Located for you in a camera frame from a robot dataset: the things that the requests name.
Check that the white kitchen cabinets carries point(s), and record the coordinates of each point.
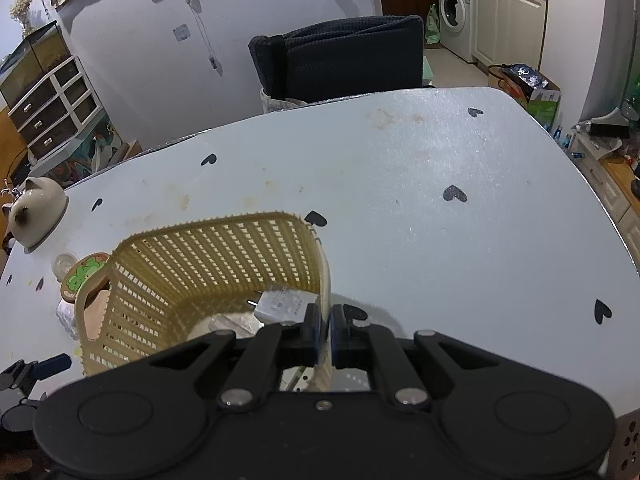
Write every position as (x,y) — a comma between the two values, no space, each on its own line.
(509,31)

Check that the white power adapter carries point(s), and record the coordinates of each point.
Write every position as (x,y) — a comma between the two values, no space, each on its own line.
(281,305)

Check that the dark blue chair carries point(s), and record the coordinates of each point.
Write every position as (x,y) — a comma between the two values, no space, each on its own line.
(339,58)

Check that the green cardboard box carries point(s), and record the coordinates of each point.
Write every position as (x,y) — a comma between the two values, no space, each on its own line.
(537,94)

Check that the dried flower vase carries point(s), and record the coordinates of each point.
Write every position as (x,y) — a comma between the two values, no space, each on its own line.
(19,11)

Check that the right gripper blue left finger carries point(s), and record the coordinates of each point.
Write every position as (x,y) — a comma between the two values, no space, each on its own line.
(273,350)

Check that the round wooden lid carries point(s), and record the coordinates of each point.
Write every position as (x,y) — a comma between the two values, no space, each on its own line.
(94,314)

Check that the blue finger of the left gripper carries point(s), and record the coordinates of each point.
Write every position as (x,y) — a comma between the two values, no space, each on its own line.
(50,367)

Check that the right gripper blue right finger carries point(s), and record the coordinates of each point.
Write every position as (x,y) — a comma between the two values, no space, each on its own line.
(375,350)

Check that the glass fish tank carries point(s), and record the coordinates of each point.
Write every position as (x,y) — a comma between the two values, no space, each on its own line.
(38,54)

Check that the beige plastic woven basket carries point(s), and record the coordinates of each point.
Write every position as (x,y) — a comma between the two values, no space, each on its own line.
(164,281)

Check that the white drawer cabinet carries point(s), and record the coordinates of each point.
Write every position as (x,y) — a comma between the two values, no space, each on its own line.
(59,107)

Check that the cat-shaped ceramic teapot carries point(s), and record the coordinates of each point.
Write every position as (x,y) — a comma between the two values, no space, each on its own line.
(35,211)

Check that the clear plastic case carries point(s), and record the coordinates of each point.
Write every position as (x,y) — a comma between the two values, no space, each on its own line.
(65,312)

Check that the white washing machine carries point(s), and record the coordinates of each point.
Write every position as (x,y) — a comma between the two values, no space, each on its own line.
(456,27)

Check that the cork coaster green elephant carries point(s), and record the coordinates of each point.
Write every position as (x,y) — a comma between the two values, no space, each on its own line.
(79,273)

